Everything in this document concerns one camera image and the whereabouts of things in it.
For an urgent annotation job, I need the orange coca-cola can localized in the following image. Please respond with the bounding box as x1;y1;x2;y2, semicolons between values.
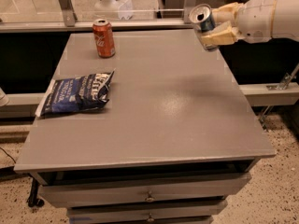
93;19;116;58

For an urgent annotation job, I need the white pedestal base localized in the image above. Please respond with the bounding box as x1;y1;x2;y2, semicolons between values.
94;0;134;20

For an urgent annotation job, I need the black caster wheel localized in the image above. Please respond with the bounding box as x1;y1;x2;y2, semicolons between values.
27;179;45;207

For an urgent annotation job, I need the blue chips bag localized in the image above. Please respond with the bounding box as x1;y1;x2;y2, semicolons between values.
36;72;114;117

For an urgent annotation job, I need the black floor cable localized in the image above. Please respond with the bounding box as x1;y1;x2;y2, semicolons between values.
0;147;17;164

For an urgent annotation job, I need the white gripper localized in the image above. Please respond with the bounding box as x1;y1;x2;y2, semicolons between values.
201;0;277;45

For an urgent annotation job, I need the top grey drawer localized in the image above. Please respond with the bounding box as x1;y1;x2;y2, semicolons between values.
39;173;251;208

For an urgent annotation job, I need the grey drawer cabinet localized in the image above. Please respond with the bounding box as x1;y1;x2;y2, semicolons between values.
15;30;275;224

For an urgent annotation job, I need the blue silver redbull can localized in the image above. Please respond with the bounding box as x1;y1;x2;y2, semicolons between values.
189;4;219;52

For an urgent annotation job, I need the grey drawer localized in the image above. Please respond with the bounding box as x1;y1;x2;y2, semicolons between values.
67;200;227;224
39;173;251;208

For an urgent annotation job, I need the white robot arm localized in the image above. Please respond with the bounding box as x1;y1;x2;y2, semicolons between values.
200;0;299;45

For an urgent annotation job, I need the left metal rail bracket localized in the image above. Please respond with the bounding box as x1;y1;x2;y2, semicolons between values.
58;0;77;27

